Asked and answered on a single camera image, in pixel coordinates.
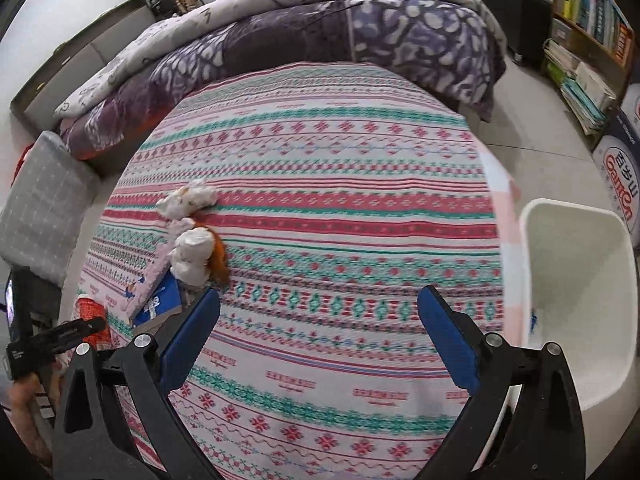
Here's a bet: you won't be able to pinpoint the red instant noodle cup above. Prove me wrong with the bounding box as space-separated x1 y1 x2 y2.
75 297 109 352

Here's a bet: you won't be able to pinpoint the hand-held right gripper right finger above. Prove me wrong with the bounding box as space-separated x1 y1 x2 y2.
416 285 587 480

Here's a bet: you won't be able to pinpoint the wooden bookshelf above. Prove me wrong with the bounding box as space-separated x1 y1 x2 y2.
542 0 640 111

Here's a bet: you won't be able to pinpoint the person's left hand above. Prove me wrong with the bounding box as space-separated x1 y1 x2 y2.
5 375 57 466

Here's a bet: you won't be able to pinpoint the smartphone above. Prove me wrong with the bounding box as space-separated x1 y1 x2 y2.
4 267 32 343

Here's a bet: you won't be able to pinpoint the dark grey bed frame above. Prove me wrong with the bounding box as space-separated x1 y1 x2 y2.
10 0 166 178

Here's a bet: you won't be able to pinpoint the pink white wrapper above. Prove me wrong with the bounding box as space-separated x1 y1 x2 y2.
122 217 193 317

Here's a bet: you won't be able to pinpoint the grey checked cushion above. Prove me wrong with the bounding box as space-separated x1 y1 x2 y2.
0 130 101 286

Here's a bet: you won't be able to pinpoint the white tissue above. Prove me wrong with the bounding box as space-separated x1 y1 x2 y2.
156 178 218 221

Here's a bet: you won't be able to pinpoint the white plastic bin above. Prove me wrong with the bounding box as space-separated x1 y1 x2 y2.
480 199 640 480

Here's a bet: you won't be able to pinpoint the stack of books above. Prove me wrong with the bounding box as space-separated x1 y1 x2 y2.
542 39 618 136

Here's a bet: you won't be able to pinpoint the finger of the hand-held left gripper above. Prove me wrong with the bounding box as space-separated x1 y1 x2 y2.
31 316 108 361

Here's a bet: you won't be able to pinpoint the purple patterned blanket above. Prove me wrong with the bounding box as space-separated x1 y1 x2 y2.
60 0 508 161

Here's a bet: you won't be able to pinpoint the black low cabinet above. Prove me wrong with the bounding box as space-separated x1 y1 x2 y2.
500 0 556 61

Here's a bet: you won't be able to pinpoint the row of shelved books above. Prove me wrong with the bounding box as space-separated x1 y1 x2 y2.
560 0 633 66

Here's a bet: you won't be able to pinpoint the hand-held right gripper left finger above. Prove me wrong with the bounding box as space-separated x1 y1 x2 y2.
52 287 222 480

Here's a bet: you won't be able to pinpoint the patterned striped tablecloth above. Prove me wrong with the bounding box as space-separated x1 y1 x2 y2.
60 62 523 480

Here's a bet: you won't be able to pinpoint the blue white cardboard box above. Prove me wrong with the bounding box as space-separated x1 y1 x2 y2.
592 125 640 248
617 80 640 131

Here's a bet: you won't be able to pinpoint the red cloth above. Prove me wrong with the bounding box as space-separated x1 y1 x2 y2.
12 142 32 177

